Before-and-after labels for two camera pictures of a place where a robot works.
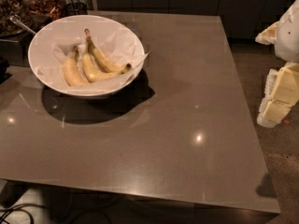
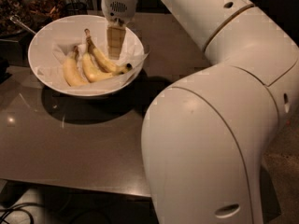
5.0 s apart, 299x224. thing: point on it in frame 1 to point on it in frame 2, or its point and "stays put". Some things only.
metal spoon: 17,20 stays put
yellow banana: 72,70 stays put
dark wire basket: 76,8 stays put
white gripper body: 288,36 to 119,7
